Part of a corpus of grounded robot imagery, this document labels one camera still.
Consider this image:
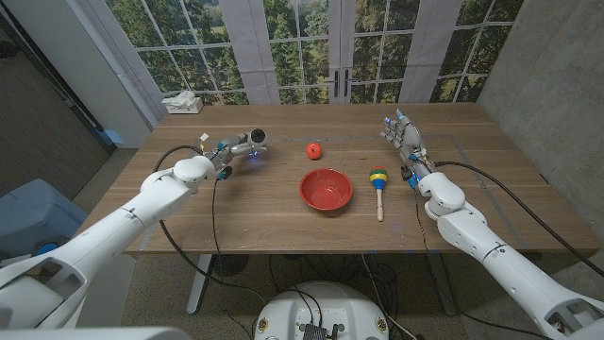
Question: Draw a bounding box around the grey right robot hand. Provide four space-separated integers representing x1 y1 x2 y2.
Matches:
379 108 433 179

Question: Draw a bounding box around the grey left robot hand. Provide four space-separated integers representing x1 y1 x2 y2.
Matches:
205 127 269 172

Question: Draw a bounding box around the colourful striped wooden maraca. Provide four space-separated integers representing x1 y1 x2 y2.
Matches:
368 165 389 223

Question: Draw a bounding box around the red bowl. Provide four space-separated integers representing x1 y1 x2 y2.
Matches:
298 167 354 213

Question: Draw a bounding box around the white tissue box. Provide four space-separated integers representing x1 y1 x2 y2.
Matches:
161 91 205 115

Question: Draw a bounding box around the round black floor fan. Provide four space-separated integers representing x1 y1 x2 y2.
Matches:
210 253 250 278

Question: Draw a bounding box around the printed window forest backdrop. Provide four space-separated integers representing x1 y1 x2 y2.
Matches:
77 0 526 119

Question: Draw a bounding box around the white table leg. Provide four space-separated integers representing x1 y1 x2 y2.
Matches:
186 253 213 315

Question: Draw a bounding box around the grey table leg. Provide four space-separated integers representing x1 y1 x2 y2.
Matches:
427 253 458 316

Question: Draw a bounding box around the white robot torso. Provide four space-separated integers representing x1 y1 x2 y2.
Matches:
253 280 390 340

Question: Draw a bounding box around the blue-grey bin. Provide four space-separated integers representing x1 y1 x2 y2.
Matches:
0 178 89 259

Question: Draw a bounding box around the blue black pad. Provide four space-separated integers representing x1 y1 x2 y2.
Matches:
31 238 72 259

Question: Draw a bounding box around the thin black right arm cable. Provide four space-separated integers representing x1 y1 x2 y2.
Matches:
413 186 553 340

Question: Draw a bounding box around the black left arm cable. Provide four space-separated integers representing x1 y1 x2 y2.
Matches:
153 144 268 306

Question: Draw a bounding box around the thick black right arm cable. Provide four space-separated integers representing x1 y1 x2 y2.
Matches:
433 161 604 279

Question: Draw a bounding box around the white floor cable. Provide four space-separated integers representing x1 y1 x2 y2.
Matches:
361 253 419 340

